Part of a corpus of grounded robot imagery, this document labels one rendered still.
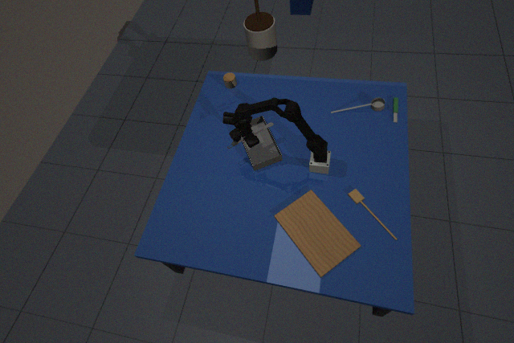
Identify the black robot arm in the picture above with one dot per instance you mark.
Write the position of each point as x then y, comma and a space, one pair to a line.
292, 113

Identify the tan wooden spatula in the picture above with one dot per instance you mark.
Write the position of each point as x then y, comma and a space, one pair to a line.
357, 197

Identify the grey canister with wooden lid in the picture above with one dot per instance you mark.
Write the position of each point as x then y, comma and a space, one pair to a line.
230, 80

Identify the grey long-handled pan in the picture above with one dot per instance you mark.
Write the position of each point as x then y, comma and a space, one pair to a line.
378, 104

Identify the wooden board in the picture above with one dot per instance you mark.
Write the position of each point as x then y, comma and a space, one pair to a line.
322, 239

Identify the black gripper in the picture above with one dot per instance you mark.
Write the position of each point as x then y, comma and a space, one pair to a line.
249, 138

